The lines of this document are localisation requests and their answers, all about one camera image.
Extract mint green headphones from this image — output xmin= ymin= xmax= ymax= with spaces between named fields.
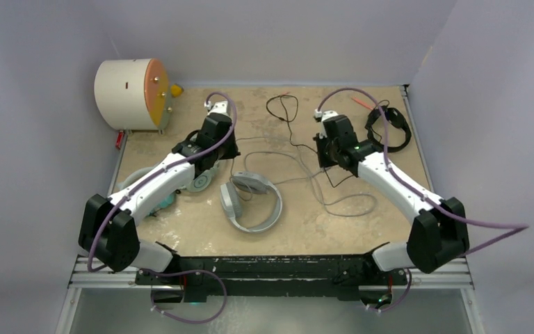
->
xmin=115 ymin=161 xmax=220 ymax=193

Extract white grey headphones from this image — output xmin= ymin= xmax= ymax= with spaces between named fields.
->
xmin=220 ymin=171 xmax=283 ymax=234

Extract black headphones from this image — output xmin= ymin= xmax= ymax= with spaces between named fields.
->
xmin=266 ymin=94 xmax=413 ymax=189

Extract teal cat-ear headphones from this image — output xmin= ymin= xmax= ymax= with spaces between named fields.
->
xmin=149 ymin=192 xmax=176 ymax=216

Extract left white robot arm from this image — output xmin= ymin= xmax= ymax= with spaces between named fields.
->
xmin=79 ymin=111 xmax=239 ymax=285

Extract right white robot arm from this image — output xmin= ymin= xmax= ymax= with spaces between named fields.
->
xmin=314 ymin=111 xmax=469 ymax=283

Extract orange pencil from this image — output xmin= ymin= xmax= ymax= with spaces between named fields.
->
xmin=351 ymin=97 xmax=374 ymax=111

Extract yellow small object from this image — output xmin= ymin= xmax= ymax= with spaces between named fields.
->
xmin=170 ymin=84 xmax=184 ymax=97

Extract red clamp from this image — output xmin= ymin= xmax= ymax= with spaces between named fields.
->
xmin=115 ymin=131 xmax=124 ymax=150

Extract white cylinder drum orange lid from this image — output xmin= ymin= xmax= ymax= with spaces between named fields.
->
xmin=94 ymin=58 xmax=171 ymax=132

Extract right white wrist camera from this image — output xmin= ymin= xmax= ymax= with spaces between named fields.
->
xmin=314 ymin=109 xmax=339 ymax=123

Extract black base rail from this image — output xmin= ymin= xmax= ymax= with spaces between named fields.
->
xmin=136 ymin=253 xmax=408 ymax=303

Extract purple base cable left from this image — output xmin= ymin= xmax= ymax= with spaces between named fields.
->
xmin=143 ymin=267 xmax=228 ymax=326

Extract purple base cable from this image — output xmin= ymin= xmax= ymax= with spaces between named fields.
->
xmin=143 ymin=267 xmax=228 ymax=326
xmin=366 ymin=269 xmax=413 ymax=314

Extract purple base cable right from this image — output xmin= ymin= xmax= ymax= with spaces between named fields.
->
xmin=366 ymin=269 xmax=413 ymax=314

